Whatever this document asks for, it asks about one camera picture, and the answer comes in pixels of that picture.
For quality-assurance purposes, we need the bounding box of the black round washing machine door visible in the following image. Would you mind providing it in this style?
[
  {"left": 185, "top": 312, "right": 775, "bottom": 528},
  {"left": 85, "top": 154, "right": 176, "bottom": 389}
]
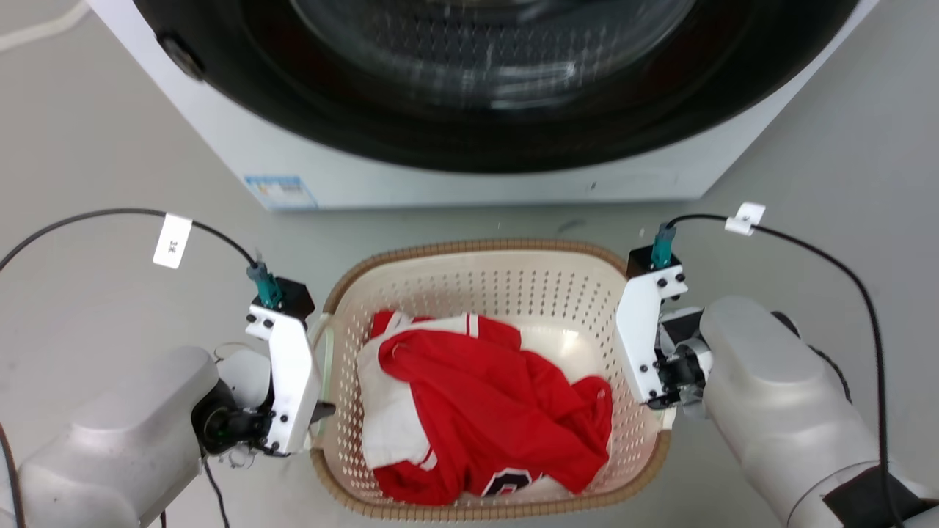
[{"left": 132, "top": 0, "right": 861, "bottom": 175}]

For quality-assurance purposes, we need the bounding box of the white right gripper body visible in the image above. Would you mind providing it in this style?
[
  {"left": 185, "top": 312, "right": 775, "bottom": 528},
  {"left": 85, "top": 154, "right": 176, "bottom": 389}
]
[{"left": 615, "top": 265, "right": 715, "bottom": 410}]

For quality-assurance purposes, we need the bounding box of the long white cable tag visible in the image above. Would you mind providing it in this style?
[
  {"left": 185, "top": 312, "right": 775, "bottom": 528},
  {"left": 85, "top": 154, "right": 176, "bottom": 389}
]
[{"left": 153, "top": 213, "right": 193, "bottom": 269}]

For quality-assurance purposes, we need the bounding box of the red and white jersey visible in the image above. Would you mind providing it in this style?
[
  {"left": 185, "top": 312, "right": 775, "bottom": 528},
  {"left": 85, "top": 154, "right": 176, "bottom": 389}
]
[{"left": 357, "top": 309, "right": 614, "bottom": 507}]

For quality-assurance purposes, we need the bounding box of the teal right cable connector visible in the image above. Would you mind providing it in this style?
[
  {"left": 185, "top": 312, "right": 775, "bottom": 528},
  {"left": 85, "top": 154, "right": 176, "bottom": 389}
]
[{"left": 651, "top": 224, "right": 677, "bottom": 269}]

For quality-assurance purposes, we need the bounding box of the teal cable connector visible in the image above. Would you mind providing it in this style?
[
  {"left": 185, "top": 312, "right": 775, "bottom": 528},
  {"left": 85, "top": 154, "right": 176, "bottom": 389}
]
[
  {"left": 246, "top": 262, "right": 284, "bottom": 309},
  {"left": 651, "top": 224, "right": 677, "bottom": 269}
]

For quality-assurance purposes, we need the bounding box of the small white cable tag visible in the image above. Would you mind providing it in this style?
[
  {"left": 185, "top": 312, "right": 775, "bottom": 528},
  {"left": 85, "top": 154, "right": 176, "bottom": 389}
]
[{"left": 725, "top": 202, "right": 766, "bottom": 236}]

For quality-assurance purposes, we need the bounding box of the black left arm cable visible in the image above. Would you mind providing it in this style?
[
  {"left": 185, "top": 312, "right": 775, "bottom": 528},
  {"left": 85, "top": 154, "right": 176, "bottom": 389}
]
[{"left": 0, "top": 208, "right": 259, "bottom": 272}]

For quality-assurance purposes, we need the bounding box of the beige perforated laundry basket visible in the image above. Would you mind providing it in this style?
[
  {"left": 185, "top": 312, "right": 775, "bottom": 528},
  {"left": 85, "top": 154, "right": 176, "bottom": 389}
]
[{"left": 308, "top": 238, "right": 672, "bottom": 522}]

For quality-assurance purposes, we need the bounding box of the blue and white label sticker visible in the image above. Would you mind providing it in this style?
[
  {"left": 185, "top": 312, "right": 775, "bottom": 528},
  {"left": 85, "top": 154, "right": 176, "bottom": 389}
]
[{"left": 244, "top": 175, "right": 318, "bottom": 212}]

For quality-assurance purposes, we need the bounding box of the white washing machine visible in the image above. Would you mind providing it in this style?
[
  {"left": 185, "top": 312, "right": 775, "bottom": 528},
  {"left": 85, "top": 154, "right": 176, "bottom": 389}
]
[{"left": 87, "top": 0, "right": 881, "bottom": 213}]

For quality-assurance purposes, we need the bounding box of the teal left cable connector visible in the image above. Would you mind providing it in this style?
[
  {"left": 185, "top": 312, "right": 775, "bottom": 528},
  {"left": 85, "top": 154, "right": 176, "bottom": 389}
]
[{"left": 246, "top": 262, "right": 284, "bottom": 309}]

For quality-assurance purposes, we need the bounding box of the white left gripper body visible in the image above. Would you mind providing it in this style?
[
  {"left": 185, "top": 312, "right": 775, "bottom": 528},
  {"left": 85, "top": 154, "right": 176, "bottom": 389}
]
[{"left": 245, "top": 303, "right": 324, "bottom": 458}]

